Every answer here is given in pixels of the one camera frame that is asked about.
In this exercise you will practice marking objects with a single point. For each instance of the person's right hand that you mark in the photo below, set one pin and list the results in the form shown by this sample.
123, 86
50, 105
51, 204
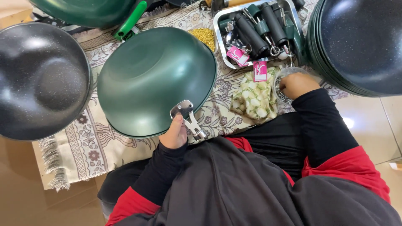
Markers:
296, 84

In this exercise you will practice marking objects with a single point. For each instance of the person's left hand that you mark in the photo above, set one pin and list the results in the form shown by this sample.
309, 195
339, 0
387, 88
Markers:
173, 136

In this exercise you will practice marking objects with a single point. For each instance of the green wok with metal bracket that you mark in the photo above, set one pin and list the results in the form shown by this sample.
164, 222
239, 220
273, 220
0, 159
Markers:
154, 83

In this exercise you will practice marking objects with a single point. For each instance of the clear bowl of metal parts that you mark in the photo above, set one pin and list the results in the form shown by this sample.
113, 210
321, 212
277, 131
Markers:
282, 91

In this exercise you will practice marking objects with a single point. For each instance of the pink paper tag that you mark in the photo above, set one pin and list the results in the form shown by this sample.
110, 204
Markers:
260, 71
237, 56

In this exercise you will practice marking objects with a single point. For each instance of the green floral cloth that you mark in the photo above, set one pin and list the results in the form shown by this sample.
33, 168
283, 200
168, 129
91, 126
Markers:
256, 97

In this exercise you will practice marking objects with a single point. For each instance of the patterned fringed rug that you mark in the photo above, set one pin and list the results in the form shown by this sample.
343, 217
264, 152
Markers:
103, 135

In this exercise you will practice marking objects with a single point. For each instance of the stack of dark speckled woks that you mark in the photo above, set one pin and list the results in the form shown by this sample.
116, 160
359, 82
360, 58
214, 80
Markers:
361, 44

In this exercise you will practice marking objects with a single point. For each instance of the pile of gold screws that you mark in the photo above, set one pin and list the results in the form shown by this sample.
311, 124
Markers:
204, 37

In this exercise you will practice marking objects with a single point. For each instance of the black speckled wok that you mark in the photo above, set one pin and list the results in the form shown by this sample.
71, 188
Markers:
42, 81

